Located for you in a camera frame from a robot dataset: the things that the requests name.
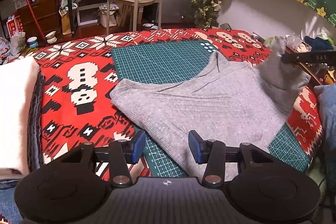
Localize light blue fleece clothing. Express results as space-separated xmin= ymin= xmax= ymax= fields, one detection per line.
xmin=314 ymin=84 xmax=336 ymax=143

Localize white red plastic bag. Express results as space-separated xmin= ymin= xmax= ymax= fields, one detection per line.
xmin=0 ymin=36 xmax=12 ymax=58

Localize folded dark jeans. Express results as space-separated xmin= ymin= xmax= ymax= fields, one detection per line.
xmin=26 ymin=70 xmax=46 ymax=173

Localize brown paper bag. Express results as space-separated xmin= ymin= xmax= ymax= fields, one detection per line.
xmin=59 ymin=7 xmax=72 ymax=35

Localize white crinkled plastic bag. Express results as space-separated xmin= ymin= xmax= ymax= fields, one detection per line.
xmin=302 ymin=15 xmax=331 ymax=39

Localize red broom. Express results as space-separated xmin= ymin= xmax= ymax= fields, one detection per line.
xmin=21 ymin=0 xmax=46 ymax=41

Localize small Christmas tree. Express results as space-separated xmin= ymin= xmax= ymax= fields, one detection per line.
xmin=190 ymin=0 xmax=223 ymax=29

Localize dark wooden nightstand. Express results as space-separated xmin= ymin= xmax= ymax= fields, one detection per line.
xmin=285 ymin=44 xmax=336 ymax=88

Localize grey white printed bag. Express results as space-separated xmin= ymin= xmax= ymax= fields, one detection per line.
xmin=10 ymin=31 xmax=27 ymax=55

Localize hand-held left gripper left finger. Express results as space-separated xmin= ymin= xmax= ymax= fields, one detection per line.
xmin=60 ymin=130 xmax=146 ymax=186

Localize red white carton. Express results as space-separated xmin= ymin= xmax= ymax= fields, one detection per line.
xmin=6 ymin=14 xmax=23 ymax=39

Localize dark blue plush toy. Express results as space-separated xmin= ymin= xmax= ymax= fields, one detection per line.
xmin=304 ymin=36 xmax=335 ymax=51

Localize red patterned blanket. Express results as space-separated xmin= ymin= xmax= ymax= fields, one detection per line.
xmin=0 ymin=28 xmax=324 ymax=224

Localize green cutting mat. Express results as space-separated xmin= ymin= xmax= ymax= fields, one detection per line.
xmin=111 ymin=40 xmax=310 ymax=178

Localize brown wooden drawer cabinet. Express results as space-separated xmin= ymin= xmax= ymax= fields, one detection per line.
xmin=12 ymin=0 xmax=62 ymax=37

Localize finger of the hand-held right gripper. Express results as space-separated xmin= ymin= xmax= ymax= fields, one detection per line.
xmin=282 ymin=50 xmax=336 ymax=67

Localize grey polo shirt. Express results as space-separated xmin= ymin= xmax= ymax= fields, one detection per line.
xmin=110 ymin=36 xmax=311 ymax=182

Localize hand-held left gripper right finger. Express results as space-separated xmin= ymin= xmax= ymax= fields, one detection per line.
xmin=188 ymin=130 xmax=277 ymax=186

